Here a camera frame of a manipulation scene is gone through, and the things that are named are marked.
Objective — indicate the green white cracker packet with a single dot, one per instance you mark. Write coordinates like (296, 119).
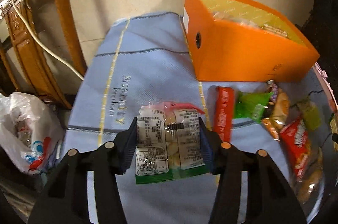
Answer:
(168, 143)

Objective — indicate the golden pastry pack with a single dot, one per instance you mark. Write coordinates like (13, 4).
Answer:
(280, 112)

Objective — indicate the white plastic bag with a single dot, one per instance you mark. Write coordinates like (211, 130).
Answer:
(30, 132)

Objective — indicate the long red snack bar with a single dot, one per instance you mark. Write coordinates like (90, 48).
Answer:
(224, 110)

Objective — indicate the bright green snack packet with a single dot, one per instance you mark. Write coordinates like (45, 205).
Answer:
(251, 105)

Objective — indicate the red chip packet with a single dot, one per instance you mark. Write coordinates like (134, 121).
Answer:
(297, 144)

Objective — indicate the orange cardboard box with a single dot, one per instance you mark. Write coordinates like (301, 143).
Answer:
(244, 40)

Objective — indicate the light green snack packet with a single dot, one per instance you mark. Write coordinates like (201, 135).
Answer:
(310, 113)

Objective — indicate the carved wooden chair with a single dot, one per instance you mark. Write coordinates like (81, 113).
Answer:
(30, 51)

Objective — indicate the light blue tablecloth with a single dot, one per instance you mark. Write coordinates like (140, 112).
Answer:
(145, 60)

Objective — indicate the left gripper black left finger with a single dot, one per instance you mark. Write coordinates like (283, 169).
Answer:
(84, 179)

